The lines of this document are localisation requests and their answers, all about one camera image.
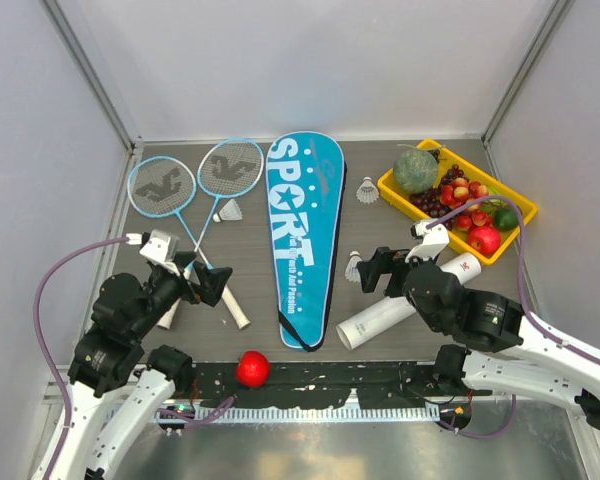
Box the white cable duct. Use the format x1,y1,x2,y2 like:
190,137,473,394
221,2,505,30
214,402,440,425

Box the green melon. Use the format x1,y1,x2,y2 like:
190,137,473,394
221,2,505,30
393,148,438,194

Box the red apple in tray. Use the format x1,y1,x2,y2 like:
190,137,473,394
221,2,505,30
468,225,501,257

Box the red cherry cluster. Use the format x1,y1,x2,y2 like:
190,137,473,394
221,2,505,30
439,178,493,232

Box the black front rail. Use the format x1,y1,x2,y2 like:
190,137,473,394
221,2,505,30
171,361,469,410

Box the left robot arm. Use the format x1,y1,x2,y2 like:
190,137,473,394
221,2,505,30
33,252,232,479

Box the dark grape bunch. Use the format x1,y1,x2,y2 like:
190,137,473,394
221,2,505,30
409,164,464,218

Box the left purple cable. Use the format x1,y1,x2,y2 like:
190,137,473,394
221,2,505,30
33,236,131,480

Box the left blue badminton racket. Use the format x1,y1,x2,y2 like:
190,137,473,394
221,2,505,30
126,156,251,330

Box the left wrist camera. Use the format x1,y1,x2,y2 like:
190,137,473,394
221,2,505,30
139,230,179,264

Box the blue badminton racket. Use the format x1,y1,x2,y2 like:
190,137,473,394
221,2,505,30
155,138,266,331
126,156,251,330

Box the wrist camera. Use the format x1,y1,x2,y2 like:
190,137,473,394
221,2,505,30
139,230,179,264
406,219,449,261

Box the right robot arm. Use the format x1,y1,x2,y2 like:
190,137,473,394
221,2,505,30
356,247,600,431

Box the white shuttlecock tube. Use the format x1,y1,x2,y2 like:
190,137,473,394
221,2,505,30
336,253,482,351

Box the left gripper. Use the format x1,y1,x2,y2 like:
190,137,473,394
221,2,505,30
131,250,232,338

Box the right blue badminton racket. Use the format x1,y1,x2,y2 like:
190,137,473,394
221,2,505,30
155,138,266,331

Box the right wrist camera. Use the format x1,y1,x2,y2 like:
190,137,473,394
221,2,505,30
406,219,449,261

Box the green lime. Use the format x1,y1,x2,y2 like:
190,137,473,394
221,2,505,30
493,208,518,232

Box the red ball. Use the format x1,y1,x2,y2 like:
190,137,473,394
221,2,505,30
236,350,271,388

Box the blue racket bag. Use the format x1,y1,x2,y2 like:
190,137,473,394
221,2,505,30
265,131,347,352

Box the shuttlecock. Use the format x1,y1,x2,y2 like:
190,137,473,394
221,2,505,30
344,251,362,283
356,177,379,205
212,199,243,223

